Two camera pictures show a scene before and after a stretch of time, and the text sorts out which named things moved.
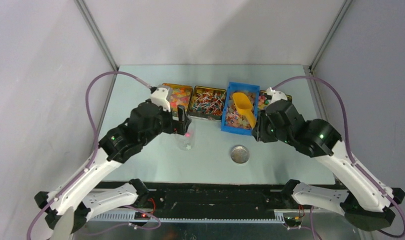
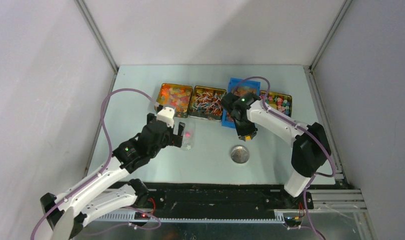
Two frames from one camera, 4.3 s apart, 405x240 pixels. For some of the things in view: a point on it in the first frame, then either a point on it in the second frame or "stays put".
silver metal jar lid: x=240 y=154 stays put
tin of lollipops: x=207 y=102 stays put
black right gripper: x=259 y=131 -> x=251 y=131
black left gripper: x=178 y=127 -> x=175 y=139
